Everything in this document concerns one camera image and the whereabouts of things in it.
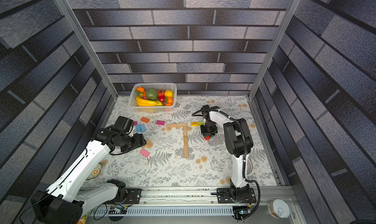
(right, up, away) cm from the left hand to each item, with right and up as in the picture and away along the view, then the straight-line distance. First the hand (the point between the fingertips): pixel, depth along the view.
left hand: (142, 143), depth 77 cm
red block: (+37, -1, +18) cm, 41 cm away
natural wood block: (+12, +7, +25) cm, 29 cm away
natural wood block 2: (+20, +7, +25) cm, 32 cm away
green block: (+34, +8, +24) cm, 42 cm away
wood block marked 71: (+22, -2, +18) cm, 29 cm away
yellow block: (+29, +8, +25) cm, 39 cm away
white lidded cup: (+67, -28, -11) cm, 73 cm away
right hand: (+37, +1, +20) cm, 42 cm away
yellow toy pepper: (+9, +31, +37) cm, 49 cm away
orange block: (-7, +10, +27) cm, 30 cm away
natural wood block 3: (+23, -8, +13) cm, 28 cm away
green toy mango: (-4, +30, +31) cm, 43 cm away
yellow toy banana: (-11, +24, +28) cm, 38 cm away
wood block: (+22, +3, +23) cm, 32 cm away
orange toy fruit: (-13, +34, +37) cm, 52 cm away
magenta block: (+4, +8, +27) cm, 29 cm away
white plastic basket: (+10, +22, +33) cm, 41 cm away
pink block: (-3, -9, +13) cm, 16 cm away
